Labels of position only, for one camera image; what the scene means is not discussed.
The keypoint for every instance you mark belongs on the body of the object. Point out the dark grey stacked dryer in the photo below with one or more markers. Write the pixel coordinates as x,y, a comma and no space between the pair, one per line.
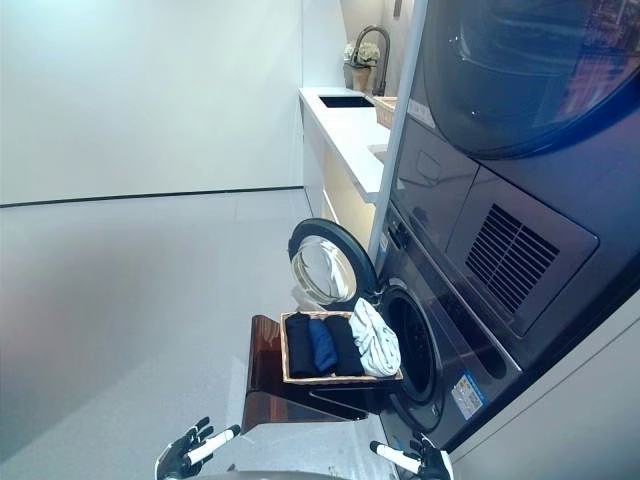
530,100

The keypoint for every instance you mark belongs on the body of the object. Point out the round glass washing machine door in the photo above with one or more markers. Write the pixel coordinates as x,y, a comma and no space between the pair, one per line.
320,265

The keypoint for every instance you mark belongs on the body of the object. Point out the folded black garment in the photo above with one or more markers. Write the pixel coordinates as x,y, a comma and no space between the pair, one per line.
343,347
299,350

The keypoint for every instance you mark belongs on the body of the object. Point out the folded blue garment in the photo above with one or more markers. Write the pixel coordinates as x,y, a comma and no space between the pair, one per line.
322,346

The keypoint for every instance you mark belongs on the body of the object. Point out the white flowers in pot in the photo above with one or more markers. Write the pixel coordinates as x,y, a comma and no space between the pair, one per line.
361,62

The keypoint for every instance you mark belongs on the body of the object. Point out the small wicker basket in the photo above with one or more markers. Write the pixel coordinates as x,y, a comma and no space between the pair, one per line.
386,109

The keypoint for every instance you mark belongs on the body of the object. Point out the glossy brown wooden stool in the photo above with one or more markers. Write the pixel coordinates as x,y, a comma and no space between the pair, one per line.
280,395

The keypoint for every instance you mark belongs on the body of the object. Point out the dark grey washing machine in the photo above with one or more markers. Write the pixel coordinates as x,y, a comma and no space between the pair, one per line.
450,340

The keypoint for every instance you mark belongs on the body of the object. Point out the white counter cabinet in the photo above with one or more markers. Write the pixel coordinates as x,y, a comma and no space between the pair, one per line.
345,150

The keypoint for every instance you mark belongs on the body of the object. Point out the dark arched faucet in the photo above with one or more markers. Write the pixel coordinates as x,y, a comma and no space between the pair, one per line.
382,55

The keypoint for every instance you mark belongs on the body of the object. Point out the colourful energy label sticker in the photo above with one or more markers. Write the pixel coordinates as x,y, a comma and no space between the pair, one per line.
467,394

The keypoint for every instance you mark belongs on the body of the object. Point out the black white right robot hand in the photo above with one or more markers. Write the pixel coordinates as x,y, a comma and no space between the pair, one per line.
423,458

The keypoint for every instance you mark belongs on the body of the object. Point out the black rectangular sink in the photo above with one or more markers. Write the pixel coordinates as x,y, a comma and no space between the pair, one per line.
346,101

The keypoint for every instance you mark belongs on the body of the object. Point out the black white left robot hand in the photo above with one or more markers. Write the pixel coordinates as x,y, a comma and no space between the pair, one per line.
186,449

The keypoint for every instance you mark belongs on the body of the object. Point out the crumpled white grey garment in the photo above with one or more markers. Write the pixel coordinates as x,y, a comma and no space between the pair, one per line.
372,342

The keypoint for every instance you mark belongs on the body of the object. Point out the woven wicker laundry basket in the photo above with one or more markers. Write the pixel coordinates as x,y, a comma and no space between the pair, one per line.
295,370

